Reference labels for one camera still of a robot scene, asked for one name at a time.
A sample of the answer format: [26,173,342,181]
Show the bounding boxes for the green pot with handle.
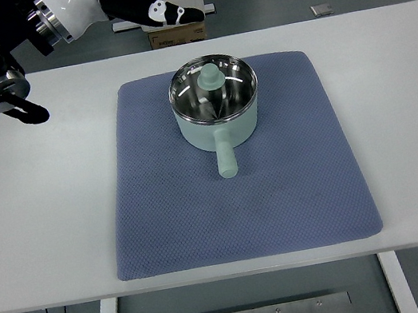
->
[163,46,274,188]

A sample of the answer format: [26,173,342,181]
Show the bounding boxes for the small grey floor object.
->
[309,1,335,19]

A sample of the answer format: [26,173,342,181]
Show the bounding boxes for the cardboard box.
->
[146,18,210,51]

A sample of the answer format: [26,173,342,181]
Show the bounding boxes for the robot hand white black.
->
[39,0,207,48]

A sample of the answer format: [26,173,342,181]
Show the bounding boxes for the blue textured mat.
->
[82,38,386,285]

